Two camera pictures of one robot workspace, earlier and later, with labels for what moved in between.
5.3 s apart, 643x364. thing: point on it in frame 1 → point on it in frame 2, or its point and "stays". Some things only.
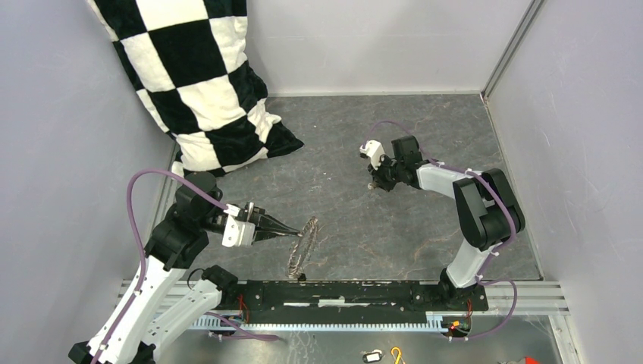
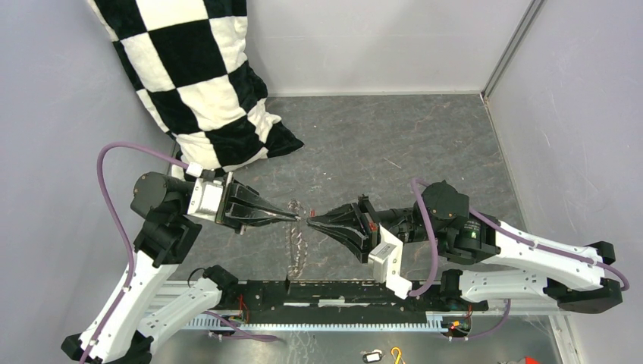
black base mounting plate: (351, 302) stays
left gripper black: (258, 214) → (237, 205)
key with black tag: (371, 356) stays
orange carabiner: (399, 351) stays
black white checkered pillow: (188, 61) stays
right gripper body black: (386, 174) → (371, 219)
